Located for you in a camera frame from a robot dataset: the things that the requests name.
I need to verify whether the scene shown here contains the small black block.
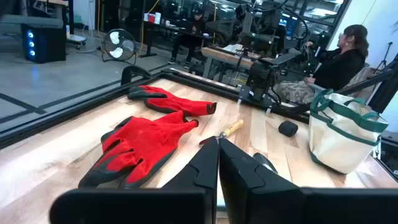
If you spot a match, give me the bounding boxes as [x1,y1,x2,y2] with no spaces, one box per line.
[277,120,299,138]

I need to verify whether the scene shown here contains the black table clamp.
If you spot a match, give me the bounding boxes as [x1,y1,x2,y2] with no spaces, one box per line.
[120,65,154,86]

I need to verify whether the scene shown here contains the black tripod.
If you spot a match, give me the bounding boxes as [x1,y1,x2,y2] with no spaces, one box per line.
[376,41,393,72]

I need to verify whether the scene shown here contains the grey wheeled cart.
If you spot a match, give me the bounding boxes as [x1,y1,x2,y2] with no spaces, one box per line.
[65,33,88,50]

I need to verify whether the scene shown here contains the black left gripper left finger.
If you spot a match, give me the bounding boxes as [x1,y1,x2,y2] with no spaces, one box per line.
[49,136,220,224]

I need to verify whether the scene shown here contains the person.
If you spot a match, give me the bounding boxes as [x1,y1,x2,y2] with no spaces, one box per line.
[273,24,371,105]
[167,8,208,70]

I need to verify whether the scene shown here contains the red black gardening glove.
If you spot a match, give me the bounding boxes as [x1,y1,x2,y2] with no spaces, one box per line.
[126,85,218,118]
[77,110,200,190]

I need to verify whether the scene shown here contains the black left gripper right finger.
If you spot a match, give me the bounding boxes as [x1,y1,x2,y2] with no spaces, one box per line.
[219,138,398,224]

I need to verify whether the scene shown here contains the wooden workbench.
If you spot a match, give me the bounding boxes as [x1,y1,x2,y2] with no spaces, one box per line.
[200,45,262,79]

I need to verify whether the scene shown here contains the black blue-lit computer tower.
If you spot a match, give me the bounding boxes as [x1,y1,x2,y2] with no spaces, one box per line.
[20,22,67,65]

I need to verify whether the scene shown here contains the black aluminium table frame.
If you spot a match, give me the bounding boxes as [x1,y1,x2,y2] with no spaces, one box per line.
[0,54,398,150]

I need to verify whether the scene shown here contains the black floor fan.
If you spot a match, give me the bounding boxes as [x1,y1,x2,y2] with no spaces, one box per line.
[101,28,139,67]

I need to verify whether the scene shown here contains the cream green-trimmed gardening bag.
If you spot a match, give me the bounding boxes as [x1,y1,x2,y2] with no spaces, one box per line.
[308,88,390,175]

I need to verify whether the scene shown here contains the black office desk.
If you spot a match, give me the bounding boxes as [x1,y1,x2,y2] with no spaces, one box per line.
[138,20,215,59]

